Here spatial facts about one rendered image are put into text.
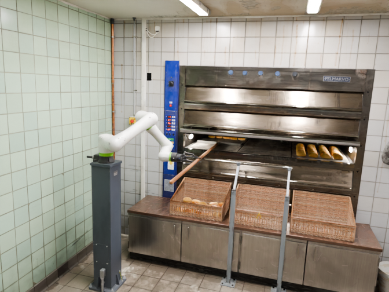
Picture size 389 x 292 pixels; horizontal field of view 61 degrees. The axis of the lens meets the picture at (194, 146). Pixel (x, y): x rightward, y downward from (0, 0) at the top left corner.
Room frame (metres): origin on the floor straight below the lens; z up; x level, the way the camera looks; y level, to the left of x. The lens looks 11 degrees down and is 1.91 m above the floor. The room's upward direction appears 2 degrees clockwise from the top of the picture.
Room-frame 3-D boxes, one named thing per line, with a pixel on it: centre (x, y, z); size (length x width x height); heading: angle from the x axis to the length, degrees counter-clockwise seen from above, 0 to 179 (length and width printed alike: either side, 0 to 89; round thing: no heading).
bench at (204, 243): (3.21, -0.55, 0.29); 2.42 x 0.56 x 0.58; 74
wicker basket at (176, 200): (3.36, -0.10, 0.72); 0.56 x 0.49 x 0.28; 74
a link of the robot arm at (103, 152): (2.84, 0.77, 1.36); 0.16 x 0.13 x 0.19; 40
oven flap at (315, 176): (3.46, -0.74, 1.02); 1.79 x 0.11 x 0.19; 74
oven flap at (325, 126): (3.46, -0.74, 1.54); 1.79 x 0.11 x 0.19; 74
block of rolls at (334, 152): (3.72, -1.42, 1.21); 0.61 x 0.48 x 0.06; 164
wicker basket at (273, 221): (3.19, -0.69, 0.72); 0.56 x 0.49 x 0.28; 73
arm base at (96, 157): (2.87, 0.83, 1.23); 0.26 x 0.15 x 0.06; 73
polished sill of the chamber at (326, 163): (3.48, -0.74, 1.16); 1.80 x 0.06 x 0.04; 74
